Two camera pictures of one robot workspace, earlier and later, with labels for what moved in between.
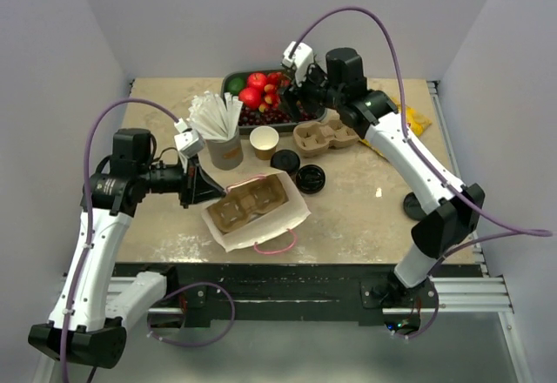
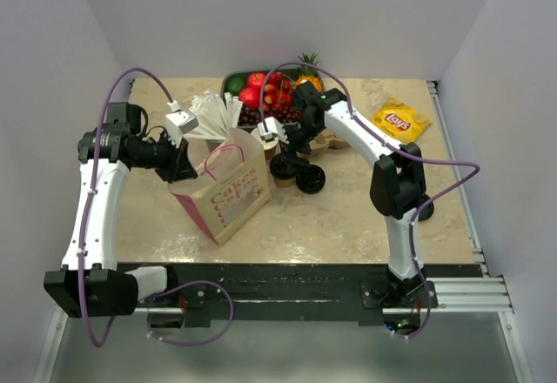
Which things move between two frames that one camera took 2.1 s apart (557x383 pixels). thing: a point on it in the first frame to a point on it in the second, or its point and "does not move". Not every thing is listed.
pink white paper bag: x=254 y=209 to x=230 y=186
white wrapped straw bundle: x=214 y=117 does not move
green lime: x=235 y=85 does not move
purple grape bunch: x=254 y=117 does not move
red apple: x=256 y=80 does not move
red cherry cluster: x=275 y=83 does not move
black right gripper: x=289 y=96 to x=291 y=146
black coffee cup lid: x=285 y=160 does not move
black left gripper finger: x=205 y=188 to x=184 y=169
